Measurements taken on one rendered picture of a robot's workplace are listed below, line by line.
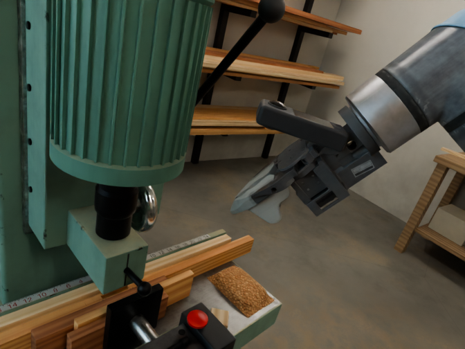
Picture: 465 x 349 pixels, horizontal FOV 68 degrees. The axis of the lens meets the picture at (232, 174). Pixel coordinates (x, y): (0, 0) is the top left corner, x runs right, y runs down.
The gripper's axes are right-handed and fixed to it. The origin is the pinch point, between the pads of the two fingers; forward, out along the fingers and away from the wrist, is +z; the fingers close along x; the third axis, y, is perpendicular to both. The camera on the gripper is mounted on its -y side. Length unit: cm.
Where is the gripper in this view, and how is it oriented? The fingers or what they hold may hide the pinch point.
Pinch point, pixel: (234, 203)
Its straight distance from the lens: 49.8
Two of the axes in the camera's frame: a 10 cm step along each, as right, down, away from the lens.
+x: 1.0, -3.9, 9.2
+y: 6.6, 7.2, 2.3
